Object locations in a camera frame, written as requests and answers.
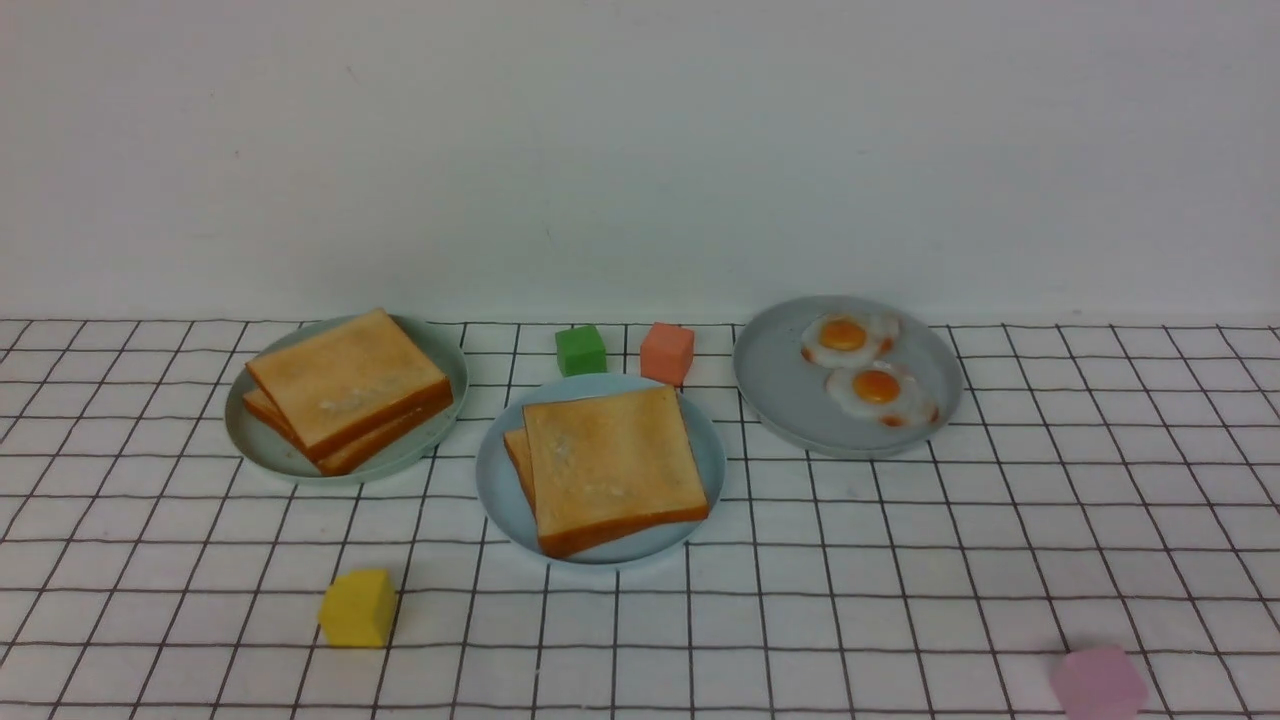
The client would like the toast slice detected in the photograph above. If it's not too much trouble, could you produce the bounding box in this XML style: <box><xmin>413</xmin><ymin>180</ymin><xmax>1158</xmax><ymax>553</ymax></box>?
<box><xmin>246</xmin><ymin>307</ymin><xmax>454</xmax><ymax>456</ymax></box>
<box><xmin>242</xmin><ymin>388</ymin><xmax>453</xmax><ymax>477</ymax></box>
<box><xmin>522</xmin><ymin>386</ymin><xmax>710</xmax><ymax>559</ymax></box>
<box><xmin>503</xmin><ymin>427</ymin><xmax>536</xmax><ymax>512</ymax></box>

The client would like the back fried egg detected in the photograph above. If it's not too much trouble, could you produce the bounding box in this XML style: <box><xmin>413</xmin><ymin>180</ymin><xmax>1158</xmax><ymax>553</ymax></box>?
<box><xmin>800</xmin><ymin>313</ymin><xmax>902</xmax><ymax>369</ymax></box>

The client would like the front right fried egg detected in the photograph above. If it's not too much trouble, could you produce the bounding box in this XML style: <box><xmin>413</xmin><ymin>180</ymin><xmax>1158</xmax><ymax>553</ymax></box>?
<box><xmin>824</xmin><ymin>360</ymin><xmax>941</xmax><ymax>430</ymax></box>

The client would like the grey-green bread plate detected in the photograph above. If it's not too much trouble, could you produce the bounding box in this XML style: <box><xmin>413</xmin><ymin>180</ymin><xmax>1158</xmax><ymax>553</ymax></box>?
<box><xmin>224</xmin><ymin>314</ymin><xmax>470</xmax><ymax>486</ymax></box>

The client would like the orange foam cube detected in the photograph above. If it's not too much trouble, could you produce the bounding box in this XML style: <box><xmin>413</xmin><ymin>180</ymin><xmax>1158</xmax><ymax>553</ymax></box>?
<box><xmin>639</xmin><ymin>322</ymin><xmax>696</xmax><ymax>387</ymax></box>

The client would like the green foam cube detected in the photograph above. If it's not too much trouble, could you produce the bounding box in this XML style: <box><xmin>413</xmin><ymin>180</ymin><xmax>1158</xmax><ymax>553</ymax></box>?
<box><xmin>554</xmin><ymin>324</ymin><xmax>608</xmax><ymax>377</ymax></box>

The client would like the light blue plate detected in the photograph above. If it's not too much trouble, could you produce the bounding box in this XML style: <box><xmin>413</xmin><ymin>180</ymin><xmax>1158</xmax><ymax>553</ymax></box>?
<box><xmin>476</xmin><ymin>373</ymin><xmax>727</xmax><ymax>568</ymax></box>

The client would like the yellow foam cube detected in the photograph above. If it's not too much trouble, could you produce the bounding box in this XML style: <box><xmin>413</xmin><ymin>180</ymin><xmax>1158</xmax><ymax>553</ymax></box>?
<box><xmin>317</xmin><ymin>568</ymin><xmax>399</xmax><ymax>650</ymax></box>

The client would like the fried egg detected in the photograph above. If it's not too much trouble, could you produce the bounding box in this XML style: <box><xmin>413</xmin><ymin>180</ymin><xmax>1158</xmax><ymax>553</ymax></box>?
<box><xmin>800</xmin><ymin>313</ymin><xmax>902</xmax><ymax>369</ymax></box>
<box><xmin>824</xmin><ymin>360</ymin><xmax>941</xmax><ymax>430</ymax></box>

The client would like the pink foam cube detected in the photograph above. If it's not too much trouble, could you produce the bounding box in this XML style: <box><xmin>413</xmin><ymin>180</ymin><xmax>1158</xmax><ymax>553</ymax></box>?
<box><xmin>1050</xmin><ymin>644</ymin><xmax>1149</xmax><ymax>719</ymax></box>

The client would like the grey egg plate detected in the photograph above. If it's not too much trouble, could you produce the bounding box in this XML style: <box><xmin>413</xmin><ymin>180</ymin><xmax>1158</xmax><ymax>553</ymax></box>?
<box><xmin>733</xmin><ymin>295</ymin><xmax>963</xmax><ymax>459</ymax></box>

